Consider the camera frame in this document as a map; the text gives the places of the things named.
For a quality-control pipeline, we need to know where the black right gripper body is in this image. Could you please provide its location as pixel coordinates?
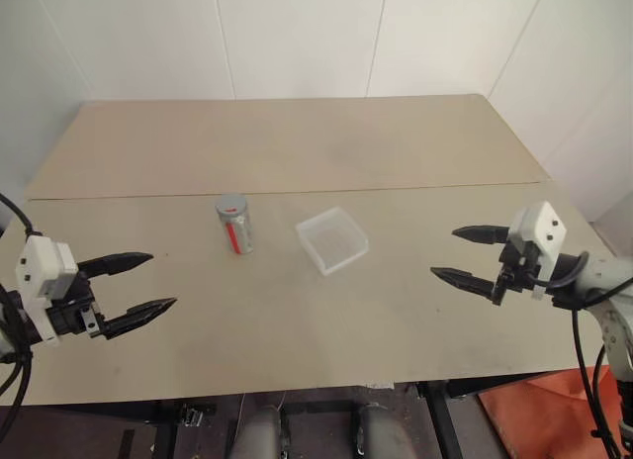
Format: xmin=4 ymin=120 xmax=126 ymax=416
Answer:
xmin=492 ymin=239 xmax=545 ymax=307

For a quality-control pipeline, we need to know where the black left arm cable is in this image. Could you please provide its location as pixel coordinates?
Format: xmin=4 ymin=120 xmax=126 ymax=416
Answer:
xmin=0 ymin=191 xmax=37 ymax=409

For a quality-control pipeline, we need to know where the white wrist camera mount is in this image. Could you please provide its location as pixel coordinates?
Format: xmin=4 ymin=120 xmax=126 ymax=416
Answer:
xmin=503 ymin=200 xmax=570 ymax=303
xmin=14 ymin=234 xmax=80 ymax=345

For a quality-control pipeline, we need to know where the black metal bracket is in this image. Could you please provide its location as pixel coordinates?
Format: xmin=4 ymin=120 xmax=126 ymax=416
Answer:
xmin=180 ymin=403 xmax=218 ymax=426

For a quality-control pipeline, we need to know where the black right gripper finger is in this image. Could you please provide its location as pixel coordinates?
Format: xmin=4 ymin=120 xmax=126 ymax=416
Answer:
xmin=429 ymin=266 xmax=499 ymax=301
xmin=450 ymin=224 xmax=511 ymax=245

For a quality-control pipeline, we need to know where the dark grey rounded cylinder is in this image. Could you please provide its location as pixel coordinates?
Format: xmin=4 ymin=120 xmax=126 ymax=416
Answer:
xmin=356 ymin=402 xmax=422 ymax=459
xmin=226 ymin=404 xmax=287 ymax=459

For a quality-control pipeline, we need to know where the orange sheet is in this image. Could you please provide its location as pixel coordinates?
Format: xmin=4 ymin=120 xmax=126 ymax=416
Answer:
xmin=476 ymin=363 xmax=633 ymax=459

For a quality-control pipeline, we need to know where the silver red can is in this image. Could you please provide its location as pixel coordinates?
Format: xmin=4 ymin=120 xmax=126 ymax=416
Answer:
xmin=215 ymin=194 xmax=256 ymax=257

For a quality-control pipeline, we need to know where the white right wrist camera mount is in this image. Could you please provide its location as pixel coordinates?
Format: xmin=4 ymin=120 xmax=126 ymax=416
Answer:
xmin=503 ymin=200 xmax=570 ymax=303

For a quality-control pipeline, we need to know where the black metal table frame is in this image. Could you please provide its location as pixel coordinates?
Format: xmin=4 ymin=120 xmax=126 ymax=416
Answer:
xmin=0 ymin=372 xmax=539 ymax=459

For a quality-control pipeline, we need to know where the clear square plastic container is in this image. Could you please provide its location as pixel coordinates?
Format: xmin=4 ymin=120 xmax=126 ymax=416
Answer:
xmin=294 ymin=206 xmax=370 ymax=279

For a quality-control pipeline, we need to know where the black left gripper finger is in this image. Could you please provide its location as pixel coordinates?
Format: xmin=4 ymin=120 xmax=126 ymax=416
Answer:
xmin=102 ymin=297 xmax=179 ymax=342
xmin=76 ymin=251 xmax=155 ymax=279

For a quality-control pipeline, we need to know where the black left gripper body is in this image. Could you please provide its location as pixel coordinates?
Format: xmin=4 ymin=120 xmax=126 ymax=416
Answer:
xmin=46 ymin=273 xmax=108 ymax=339

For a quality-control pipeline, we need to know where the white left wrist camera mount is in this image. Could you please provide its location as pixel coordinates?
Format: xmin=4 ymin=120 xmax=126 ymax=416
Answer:
xmin=14 ymin=234 xmax=80 ymax=345

